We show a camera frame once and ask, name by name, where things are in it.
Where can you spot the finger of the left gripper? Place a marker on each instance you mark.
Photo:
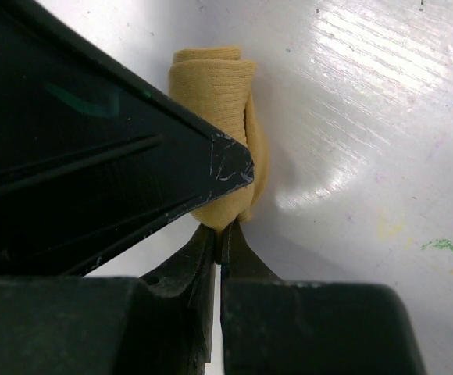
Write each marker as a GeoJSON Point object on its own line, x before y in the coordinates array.
{"type": "Point", "coordinates": [93, 159]}

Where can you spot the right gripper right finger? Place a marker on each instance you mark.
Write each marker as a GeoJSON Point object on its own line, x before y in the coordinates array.
{"type": "Point", "coordinates": [238, 261]}

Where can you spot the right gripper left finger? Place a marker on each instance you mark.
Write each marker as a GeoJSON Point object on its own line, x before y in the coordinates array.
{"type": "Point", "coordinates": [179, 312]}

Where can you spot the mustard yellow sock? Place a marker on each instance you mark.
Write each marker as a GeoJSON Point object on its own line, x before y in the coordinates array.
{"type": "Point", "coordinates": [215, 84]}

